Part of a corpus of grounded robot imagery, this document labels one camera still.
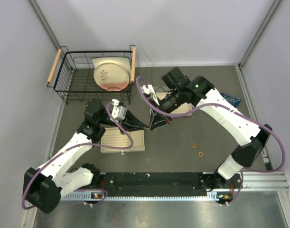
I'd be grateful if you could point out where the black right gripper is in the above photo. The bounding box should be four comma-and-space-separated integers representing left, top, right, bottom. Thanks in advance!
149, 89, 184, 131

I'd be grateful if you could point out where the beige ring slot tray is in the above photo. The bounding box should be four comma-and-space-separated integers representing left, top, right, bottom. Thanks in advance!
100, 127, 145, 153

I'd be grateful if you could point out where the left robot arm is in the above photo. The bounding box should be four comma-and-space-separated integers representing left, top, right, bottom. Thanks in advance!
21, 98, 149, 214

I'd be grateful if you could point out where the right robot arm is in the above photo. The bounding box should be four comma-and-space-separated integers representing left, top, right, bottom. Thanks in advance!
142, 67, 272, 188

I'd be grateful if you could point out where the round pink white plate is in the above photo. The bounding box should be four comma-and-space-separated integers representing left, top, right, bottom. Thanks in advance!
94, 62, 130, 92

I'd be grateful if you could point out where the square white plate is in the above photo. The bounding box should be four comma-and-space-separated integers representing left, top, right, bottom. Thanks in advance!
91, 57, 131, 77

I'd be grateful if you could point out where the blue leaf shaped dish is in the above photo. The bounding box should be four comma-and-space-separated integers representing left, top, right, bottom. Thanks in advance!
220, 93, 242, 108

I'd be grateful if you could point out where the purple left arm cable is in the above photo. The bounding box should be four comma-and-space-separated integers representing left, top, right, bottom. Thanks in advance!
21, 101, 134, 210

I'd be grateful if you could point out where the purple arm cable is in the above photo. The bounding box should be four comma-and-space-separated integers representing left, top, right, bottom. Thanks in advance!
135, 76, 287, 207
21, 101, 134, 210

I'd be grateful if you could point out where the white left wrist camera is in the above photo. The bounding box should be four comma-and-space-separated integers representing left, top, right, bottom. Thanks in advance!
111, 99, 127, 122

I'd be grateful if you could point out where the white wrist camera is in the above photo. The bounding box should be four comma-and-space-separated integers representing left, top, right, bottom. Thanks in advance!
140, 85, 159, 105
111, 99, 127, 122

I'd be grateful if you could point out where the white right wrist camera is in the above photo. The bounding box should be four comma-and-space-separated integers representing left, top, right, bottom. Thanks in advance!
140, 85, 159, 105

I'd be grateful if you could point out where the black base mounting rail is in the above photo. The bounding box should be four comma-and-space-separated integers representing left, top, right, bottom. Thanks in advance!
93, 172, 235, 197

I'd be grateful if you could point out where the black wire dish rack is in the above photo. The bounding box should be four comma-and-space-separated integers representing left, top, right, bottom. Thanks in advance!
47, 45, 136, 104

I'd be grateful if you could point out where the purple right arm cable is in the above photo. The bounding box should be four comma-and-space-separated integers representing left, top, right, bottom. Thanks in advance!
135, 76, 287, 207

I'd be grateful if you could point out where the aluminium frame rail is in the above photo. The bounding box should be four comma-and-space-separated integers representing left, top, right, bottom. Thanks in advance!
60, 171, 289, 204

